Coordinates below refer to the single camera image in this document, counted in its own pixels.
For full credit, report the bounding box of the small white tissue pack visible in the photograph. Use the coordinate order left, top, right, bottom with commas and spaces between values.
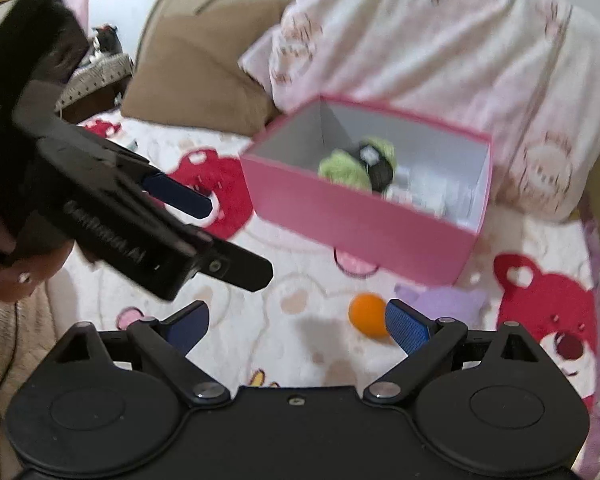
384, 166, 474, 222

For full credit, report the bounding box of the green yarn ball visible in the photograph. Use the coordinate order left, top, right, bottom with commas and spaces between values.
318, 138, 398, 194

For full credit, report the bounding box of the person's left hand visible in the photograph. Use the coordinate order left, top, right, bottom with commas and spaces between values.
0, 218, 74, 302

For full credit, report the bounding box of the purple plush toy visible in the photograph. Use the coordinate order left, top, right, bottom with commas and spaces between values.
394, 285, 488, 328

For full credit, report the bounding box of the orange makeup sponge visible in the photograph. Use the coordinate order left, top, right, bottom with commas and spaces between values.
348, 292, 389, 339

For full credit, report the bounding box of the polka dot storage basket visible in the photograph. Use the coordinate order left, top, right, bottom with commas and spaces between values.
55, 53, 133, 113

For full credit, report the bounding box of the white red bear blanket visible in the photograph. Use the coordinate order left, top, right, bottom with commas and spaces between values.
0, 109, 600, 480

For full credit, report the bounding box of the brown pillow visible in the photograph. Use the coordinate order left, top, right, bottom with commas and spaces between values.
121, 0, 287, 136

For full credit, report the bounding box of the pink cardboard box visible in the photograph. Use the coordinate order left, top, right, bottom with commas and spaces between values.
240, 96, 492, 286

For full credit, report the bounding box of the pink bunny print quilt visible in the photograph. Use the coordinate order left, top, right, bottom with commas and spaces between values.
239, 0, 600, 221

